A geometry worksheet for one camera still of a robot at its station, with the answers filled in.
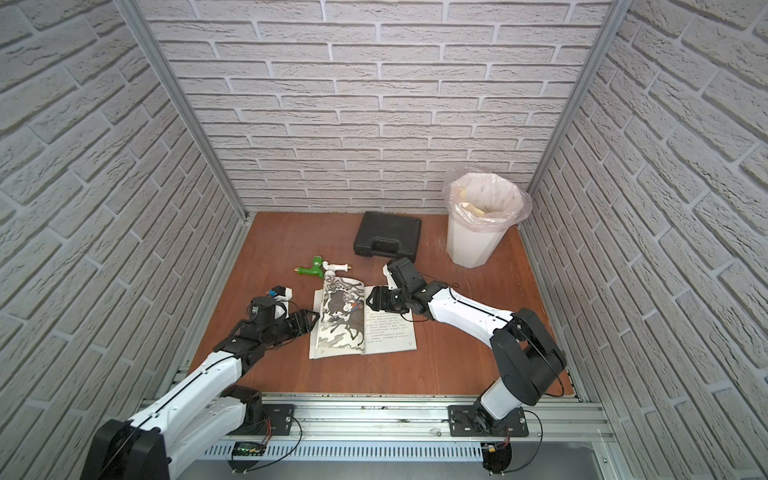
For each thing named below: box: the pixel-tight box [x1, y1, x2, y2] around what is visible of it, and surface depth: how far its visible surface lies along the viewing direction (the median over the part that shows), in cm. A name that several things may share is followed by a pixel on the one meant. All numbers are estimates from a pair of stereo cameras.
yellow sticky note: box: [459, 202, 486, 217], surface depth 85 cm
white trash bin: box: [447, 214, 508, 269], surface depth 96 cm
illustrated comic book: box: [309, 276, 417, 360], surface depth 89 cm
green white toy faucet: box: [294, 256, 352, 278], surface depth 103 cm
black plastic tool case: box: [354, 211, 422, 262], surface depth 107 cm
